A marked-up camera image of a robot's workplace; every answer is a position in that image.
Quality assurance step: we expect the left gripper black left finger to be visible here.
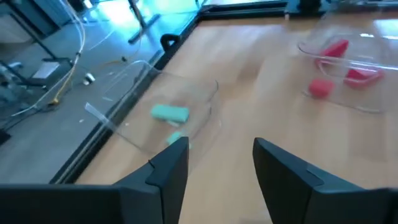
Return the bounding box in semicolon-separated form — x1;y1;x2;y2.
0;136;190;224

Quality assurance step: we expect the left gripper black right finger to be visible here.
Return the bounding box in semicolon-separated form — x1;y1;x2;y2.
252;137;398;224

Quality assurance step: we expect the teal cube block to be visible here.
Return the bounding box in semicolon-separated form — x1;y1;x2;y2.
165;129;191;147

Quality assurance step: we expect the teal long block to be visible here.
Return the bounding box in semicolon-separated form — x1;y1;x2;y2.
150;103;190;124

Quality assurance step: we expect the red cube block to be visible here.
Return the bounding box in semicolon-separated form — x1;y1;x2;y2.
308;78;336;100

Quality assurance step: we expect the red long block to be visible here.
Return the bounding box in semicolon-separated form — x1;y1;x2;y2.
343;67;386;90
316;38;350;65

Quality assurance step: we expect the clear plastic bin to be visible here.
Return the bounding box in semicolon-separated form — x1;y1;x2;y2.
84;60;222;158
297;12;398;114

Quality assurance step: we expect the white power adapter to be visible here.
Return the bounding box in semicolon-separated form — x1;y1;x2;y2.
32;61;60;79

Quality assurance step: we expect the black stand leg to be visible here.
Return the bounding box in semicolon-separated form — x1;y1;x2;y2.
126;0;162;45

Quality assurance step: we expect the yellow floor cable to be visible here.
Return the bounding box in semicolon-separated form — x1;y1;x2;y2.
50;0;87;106

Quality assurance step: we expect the black cable hook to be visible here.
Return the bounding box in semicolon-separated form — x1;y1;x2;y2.
159;33;182;53

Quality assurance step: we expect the white floor cable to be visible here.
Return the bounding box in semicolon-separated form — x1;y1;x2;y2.
11;0;87;118

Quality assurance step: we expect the black aluminium table frame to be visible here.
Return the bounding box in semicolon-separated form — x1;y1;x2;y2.
49;0;289;185

